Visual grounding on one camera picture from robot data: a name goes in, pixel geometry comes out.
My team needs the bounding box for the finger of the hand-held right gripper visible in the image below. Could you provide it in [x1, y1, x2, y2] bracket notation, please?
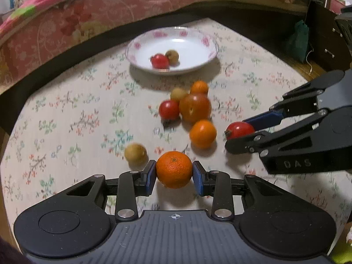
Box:
[243, 70, 346, 131]
[225, 109, 334, 159]

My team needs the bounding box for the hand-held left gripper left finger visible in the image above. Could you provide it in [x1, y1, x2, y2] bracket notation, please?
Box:
[66, 159, 157, 222]

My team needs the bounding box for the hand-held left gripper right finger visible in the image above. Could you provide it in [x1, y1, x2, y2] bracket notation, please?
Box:
[192, 160, 284, 222]

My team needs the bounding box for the small red tomato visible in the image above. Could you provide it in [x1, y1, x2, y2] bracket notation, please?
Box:
[151, 54, 169, 69]
[225, 121, 256, 140]
[159, 100, 180, 121]

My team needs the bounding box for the brown longan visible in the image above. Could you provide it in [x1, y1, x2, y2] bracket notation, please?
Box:
[124, 143, 148, 166]
[170, 87, 189, 102]
[165, 50, 180, 66]

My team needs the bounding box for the large orange-red tomato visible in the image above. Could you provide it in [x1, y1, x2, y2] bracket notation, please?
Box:
[179, 93, 212, 124]

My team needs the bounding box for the small orange mandarin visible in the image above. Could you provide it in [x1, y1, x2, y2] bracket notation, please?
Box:
[190, 81, 209, 95]

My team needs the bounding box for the white floral rimmed plate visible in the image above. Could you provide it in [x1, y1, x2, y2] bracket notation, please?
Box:
[125, 27, 220, 75]

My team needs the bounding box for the green bag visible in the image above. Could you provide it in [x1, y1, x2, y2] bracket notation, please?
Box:
[286, 20, 311, 64]

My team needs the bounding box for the dark wooden nightstand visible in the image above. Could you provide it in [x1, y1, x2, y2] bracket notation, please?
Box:
[305, 0, 352, 72]

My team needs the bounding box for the bed with pink floral sheet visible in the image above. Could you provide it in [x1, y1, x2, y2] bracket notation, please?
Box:
[0, 0, 312, 132]

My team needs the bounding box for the colourful floral quilt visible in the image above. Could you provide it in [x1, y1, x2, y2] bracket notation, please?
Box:
[0, 0, 315, 37]

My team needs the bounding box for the white cable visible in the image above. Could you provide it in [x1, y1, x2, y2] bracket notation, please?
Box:
[305, 48, 314, 74]

